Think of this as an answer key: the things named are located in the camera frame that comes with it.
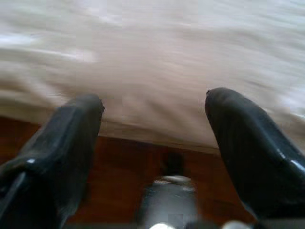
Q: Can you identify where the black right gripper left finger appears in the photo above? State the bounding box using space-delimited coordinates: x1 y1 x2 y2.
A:
0 94 106 229

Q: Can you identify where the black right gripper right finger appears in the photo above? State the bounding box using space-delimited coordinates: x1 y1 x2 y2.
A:
204 87 305 222

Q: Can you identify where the bed with beige floral sheet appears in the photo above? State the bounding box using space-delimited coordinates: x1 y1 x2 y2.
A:
0 0 305 156

